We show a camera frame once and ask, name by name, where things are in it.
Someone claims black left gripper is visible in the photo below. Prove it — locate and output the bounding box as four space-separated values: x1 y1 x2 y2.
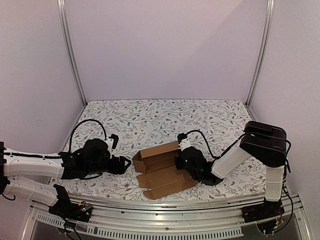
85 155 131 176

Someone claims brown cardboard paper box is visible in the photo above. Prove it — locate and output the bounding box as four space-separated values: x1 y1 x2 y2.
132 141 198 200

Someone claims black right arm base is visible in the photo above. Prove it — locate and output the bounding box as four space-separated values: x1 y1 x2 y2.
241 199 285 223

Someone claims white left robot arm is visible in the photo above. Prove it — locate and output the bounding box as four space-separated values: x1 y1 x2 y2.
0 138 132 217

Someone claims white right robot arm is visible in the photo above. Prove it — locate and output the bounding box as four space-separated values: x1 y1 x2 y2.
175 121 291 218

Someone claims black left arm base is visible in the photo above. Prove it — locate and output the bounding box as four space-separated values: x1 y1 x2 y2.
49 184 93 223

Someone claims floral patterned table mat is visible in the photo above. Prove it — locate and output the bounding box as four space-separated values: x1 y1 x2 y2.
65 99 266 201

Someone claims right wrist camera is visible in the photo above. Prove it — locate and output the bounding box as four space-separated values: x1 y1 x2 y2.
177 133 207 174

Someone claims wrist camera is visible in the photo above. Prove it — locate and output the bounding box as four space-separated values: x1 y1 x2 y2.
82 134 119 164
177 133 207 174

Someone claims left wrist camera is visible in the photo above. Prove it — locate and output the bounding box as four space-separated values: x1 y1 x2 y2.
82 134 119 164

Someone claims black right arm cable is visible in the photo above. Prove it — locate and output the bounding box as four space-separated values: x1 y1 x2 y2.
184 129 246 161

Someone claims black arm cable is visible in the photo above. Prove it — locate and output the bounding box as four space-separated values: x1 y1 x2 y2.
184 129 246 161
68 119 108 156

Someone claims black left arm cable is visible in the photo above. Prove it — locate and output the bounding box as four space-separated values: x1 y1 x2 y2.
68 119 108 156

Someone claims aluminium front rail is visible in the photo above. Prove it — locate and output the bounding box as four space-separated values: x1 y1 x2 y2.
20 194 314 240

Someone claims left aluminium frame post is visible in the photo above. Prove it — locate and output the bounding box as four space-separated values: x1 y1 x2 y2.
56 0 88 107

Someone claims aluminium frame post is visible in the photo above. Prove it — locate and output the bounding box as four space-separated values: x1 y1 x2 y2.
245 0 275 108
56 0 88 107

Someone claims right aluminium frame post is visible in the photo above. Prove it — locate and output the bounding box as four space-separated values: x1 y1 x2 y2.
245 0 275 108

